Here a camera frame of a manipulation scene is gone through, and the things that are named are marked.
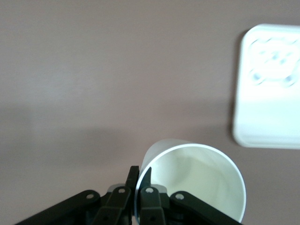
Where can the white plastic cup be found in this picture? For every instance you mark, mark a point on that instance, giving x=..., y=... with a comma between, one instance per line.
x=201, y=173

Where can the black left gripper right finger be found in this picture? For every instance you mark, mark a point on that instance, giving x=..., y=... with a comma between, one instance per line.
x=152, y=206

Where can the white tray with bear print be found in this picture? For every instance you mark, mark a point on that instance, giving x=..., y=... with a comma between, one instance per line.
x=269, y=112

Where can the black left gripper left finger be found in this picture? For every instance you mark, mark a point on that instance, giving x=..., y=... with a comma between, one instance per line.
x=112, y=206

